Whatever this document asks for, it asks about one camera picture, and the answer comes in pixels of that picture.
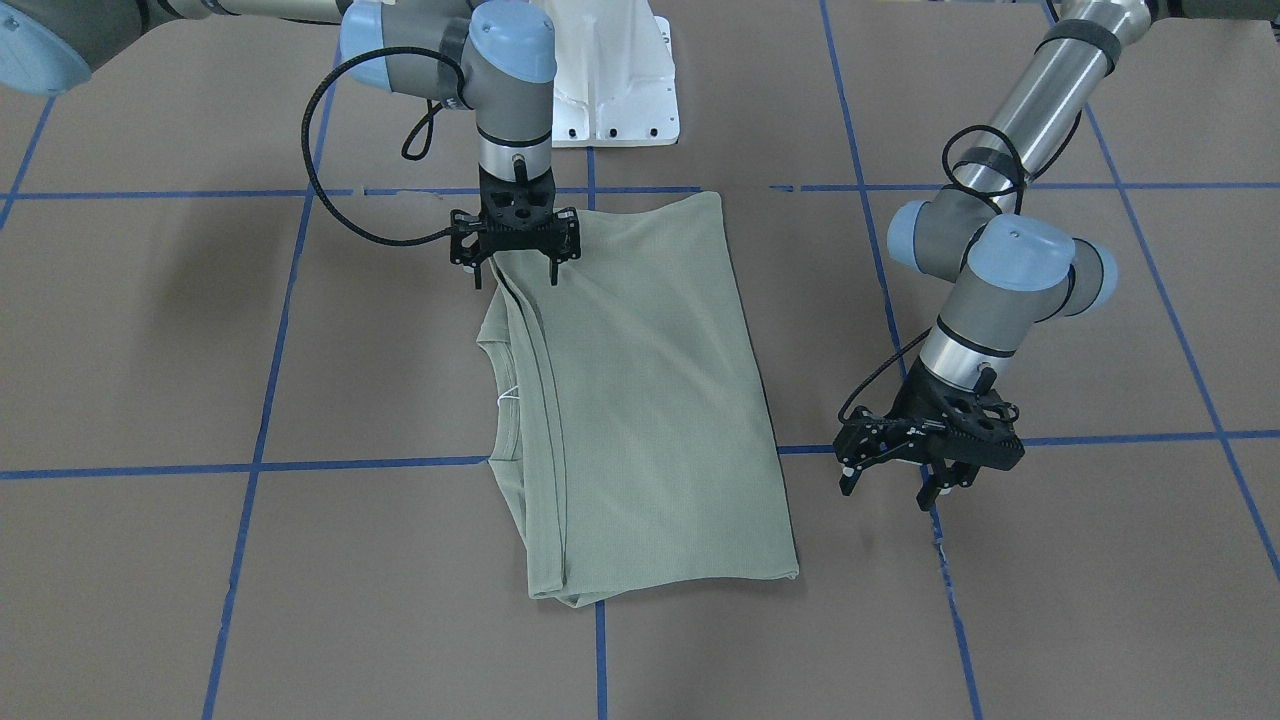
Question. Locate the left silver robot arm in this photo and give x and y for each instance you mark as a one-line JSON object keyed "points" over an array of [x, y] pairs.
{"points": [[1007, 271]]}

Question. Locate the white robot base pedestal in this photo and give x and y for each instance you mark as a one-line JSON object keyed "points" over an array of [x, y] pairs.
{"points": [[616, 75]]}

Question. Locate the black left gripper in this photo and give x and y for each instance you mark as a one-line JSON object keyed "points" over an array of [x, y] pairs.
{"points": [[912, 408]]}

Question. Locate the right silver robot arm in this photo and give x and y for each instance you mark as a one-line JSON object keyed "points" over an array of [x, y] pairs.
{"points": [[494, 59]]}

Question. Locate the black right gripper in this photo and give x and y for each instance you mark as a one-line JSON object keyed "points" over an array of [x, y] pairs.
{"points": [[464, 243]]}

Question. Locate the white shirt tag loop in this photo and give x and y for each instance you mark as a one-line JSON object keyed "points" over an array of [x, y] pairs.
{"points": [[511, 397]]}

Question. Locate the sage green t-shirt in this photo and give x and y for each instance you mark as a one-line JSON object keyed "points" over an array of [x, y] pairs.
{"points": [[642, 451]]}

